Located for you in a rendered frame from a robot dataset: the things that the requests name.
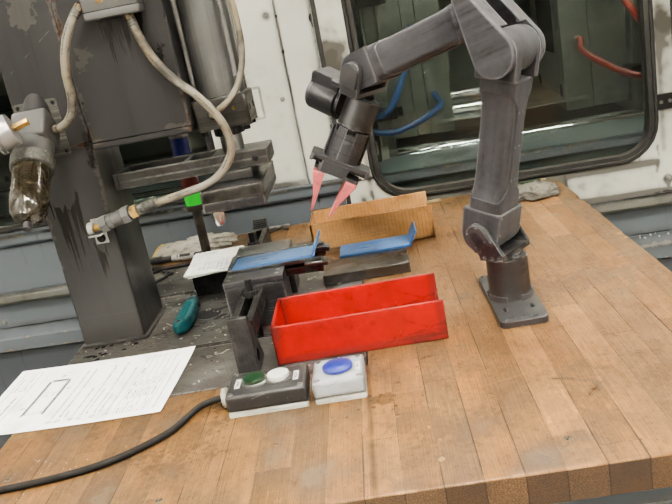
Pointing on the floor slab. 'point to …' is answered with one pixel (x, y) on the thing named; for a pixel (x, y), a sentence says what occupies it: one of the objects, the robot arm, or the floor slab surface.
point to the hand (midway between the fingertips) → (322, 208)
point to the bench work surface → (429, 397)
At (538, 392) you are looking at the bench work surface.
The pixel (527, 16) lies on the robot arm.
